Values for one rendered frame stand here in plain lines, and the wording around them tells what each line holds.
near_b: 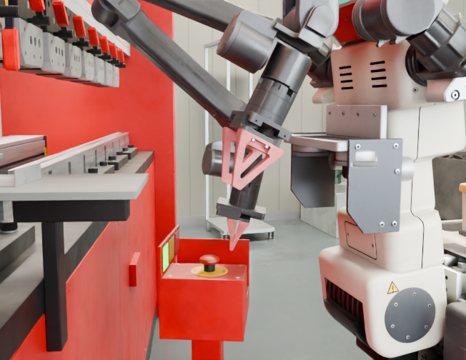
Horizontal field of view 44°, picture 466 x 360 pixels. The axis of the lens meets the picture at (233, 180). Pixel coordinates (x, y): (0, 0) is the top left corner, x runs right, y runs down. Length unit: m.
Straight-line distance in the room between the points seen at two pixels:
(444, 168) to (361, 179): 4.40
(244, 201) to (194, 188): 4.16
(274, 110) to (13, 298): 0.40
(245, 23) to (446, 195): 4.66
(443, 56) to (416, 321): 0.48
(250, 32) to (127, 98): 2.18
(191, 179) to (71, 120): 2.50
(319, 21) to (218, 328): 0.60
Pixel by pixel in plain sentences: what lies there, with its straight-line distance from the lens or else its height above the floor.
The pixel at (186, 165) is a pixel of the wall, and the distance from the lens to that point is 5.28.
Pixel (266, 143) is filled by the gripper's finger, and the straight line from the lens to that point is 0.76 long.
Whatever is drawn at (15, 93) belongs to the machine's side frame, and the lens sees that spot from 3.04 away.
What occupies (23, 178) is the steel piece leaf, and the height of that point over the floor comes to 1.01.
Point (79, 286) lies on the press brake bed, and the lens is 1.03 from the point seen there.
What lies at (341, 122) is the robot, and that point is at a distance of 1.13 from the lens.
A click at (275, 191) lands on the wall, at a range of 5.55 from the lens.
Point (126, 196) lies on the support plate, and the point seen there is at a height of 0.99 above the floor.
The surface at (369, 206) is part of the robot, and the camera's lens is 0.99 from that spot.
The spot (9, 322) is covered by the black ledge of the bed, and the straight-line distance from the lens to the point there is 0.67.
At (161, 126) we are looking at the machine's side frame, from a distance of 2.91.
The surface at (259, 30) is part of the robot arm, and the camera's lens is 0.79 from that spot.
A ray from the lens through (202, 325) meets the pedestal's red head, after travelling 1.11.
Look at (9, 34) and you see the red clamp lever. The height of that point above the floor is 1.21.
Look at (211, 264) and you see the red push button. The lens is 1.11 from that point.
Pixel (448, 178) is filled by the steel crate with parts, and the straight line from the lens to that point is 5.33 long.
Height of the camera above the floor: 1.10
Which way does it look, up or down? 7 degrees down
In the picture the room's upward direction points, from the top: straight up
